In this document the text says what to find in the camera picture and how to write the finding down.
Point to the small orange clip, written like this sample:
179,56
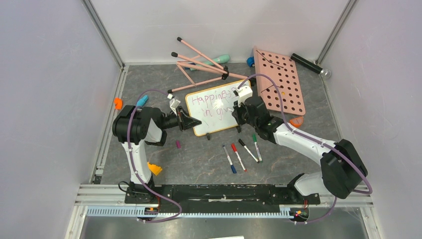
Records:
118,103

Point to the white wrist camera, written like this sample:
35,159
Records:
173,103
242,94

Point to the black flashlight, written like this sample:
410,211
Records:
324,73

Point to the pink perforated board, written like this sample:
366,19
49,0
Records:
278,82

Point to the blue whiteboard marker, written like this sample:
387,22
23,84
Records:
229,160

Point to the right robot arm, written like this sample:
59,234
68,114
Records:
341,168

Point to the blue toy car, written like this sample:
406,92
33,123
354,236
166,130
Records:
250,62

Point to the green whiteboard marker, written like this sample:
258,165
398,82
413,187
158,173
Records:
257,148

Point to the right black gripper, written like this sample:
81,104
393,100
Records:
238,114

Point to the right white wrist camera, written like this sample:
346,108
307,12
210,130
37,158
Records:
242,94

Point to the black whiteboard marker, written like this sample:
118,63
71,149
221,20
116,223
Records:
248,150

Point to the yellow-framed whiteboard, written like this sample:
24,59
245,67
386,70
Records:
213,107

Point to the yellow wedge block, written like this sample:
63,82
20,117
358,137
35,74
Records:
155,169

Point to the red whiteboard marker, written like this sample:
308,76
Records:
238,157

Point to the large blue toy marker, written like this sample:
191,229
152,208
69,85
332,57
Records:
142,101

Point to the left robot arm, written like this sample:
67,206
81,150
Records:
137,127

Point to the mint green toy marker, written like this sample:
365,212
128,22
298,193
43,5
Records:
220,60

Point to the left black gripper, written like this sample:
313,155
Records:
186,123

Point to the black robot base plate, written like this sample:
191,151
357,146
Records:
220,199

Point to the orange semicircle block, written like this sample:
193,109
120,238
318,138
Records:
297,122

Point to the pink folding easel stand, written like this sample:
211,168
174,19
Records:
223,72

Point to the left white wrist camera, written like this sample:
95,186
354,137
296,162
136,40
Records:
173,103

